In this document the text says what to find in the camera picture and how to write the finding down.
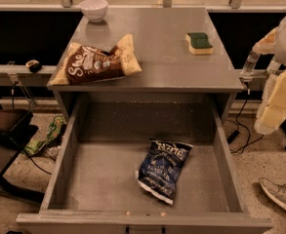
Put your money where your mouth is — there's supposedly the green chip bag on floor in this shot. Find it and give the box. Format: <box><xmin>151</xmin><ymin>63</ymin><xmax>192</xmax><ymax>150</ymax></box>
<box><xmin>22</xmin><ymin>115</ymin><xmax>66</xmax><ymax>160</ymax></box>

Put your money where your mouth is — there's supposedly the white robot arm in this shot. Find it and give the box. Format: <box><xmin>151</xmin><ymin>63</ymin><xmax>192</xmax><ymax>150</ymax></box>
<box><xmin>252</xmin><ymin>16</ymin><xmax>286</xmax><ymax>135</ymax></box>

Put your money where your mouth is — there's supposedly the brown chip bag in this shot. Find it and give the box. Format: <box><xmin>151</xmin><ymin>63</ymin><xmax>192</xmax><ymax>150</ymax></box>
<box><xmin>50</xmin><ymin>34</ymin><xmax>142</xmax><ymax>86</ymax></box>

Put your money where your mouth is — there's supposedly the green yellow sponge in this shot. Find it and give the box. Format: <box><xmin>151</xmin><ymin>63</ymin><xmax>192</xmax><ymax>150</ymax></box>
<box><xmin>185</xmin><ymin>32</ymin><xmax>213</xmax><ymax>55</ymax></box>

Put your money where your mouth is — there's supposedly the black yellow tape measure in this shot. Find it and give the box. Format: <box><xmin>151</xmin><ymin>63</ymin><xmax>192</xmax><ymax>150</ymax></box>
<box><xmin>25</xmin><ymin>59</ymin><xmax>42</xmax><ymax>73</ymax></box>

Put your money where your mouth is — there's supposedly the grey sneaker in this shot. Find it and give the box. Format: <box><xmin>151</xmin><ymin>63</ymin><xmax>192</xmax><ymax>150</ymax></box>
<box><xmin>259</xmin><ymin>177</ymin><xmax>286</xmax><ymax>211</ymax></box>

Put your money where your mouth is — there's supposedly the white bowl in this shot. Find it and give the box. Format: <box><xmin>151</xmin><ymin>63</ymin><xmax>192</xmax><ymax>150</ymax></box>
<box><xmin>79</xmin><ymin>0</ymin><xmax>108</xmax><ymax>22</ymax></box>

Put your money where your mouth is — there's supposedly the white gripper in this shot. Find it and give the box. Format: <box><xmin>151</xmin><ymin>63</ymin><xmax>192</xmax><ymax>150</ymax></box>
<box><xmin>252</xmin><ymin>28</ymin><xmax>286</xmax><ymax>135</ymax></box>

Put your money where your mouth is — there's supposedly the black cable on floor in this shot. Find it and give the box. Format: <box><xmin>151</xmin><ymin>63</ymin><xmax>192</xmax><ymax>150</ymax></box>
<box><xmin>226</xmin><ymin>81</ymin><xmax>265</xmax><ymax>155</ymax></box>

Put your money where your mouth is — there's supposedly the clear plastic bottle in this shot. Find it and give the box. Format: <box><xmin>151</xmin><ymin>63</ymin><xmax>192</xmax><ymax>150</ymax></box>
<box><xmin>266</xmin><ymin>58</ymin><xmax>281</xmax><ymax>77</ymax></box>
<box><xmin>240</xmin><ymin>51</ymin><xmax>260</xmax><ymax>83</ymax></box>

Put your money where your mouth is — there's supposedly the blue chip bag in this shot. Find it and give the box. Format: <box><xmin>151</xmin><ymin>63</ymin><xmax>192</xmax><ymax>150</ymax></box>
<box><xmin>135</xmin><ymin>138</ymin><xmax>193</xmax><ymax>205</ymax></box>

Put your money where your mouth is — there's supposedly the grey cabinet counter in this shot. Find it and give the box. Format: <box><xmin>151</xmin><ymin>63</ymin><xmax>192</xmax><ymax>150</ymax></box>
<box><xmin>48</xmin><ymin>7</ymin><xmax>243</xmax><ymax>118</ymax></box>

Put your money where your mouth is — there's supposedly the open grey drawer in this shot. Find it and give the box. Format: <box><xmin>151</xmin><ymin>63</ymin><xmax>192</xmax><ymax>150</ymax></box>
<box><xmin>17</xmin><ymin>94</ymin><xmax>272</xmax><ymax>234</ymax></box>

